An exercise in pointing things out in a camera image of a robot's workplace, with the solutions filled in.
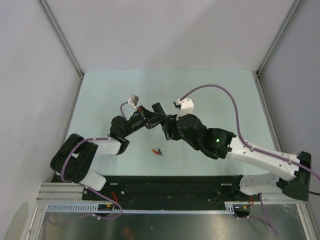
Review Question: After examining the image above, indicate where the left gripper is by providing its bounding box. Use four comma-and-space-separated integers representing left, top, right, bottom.
122, 105, 166, 138

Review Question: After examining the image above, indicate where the black remote control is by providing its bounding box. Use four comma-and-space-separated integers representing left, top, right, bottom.
151, 101, 169, 133

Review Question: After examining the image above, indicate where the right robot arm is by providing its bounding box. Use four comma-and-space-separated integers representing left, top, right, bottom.
161, 114, 312, 201

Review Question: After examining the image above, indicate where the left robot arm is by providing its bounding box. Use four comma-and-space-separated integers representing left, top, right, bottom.
50, 102, 166, 200

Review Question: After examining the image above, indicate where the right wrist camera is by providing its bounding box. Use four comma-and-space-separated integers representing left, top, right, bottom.
173, 98, 194, 120

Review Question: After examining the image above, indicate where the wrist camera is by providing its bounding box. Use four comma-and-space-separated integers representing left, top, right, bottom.
127, 94, 139, 111
173, 98, 194, 120

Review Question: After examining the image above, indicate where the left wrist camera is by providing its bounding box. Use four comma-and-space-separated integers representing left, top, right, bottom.
127, 94, 139, 111

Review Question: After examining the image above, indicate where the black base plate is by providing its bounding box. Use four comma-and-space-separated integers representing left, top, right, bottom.
49, 172, 271, 211

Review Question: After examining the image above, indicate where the grey slotted cable duct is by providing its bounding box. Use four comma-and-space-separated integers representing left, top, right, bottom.
46, 202, 249, 214

